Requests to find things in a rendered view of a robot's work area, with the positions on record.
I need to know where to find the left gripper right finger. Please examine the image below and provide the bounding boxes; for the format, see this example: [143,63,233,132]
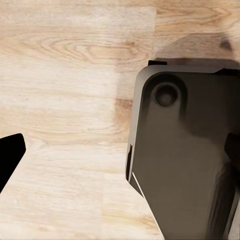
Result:
[224,133,240,173]

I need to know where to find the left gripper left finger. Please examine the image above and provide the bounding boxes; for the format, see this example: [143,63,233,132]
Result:
[0,133,26,193]

